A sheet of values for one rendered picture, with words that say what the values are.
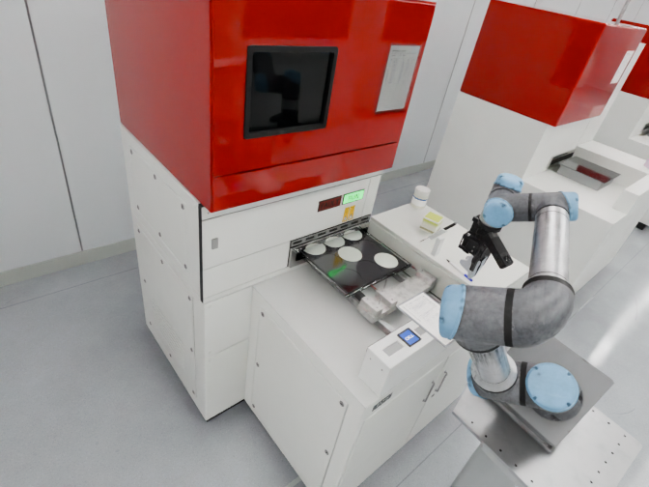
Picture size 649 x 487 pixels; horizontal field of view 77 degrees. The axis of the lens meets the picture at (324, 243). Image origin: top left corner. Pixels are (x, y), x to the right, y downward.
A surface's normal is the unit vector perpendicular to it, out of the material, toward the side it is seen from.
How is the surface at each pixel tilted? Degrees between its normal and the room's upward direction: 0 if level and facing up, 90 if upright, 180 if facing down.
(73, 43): 90
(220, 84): 90
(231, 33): 90
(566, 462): 0
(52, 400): 0
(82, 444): 0
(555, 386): 42
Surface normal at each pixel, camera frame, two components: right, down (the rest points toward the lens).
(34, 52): 0.64, 0.52
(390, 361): 0.15, -0.81
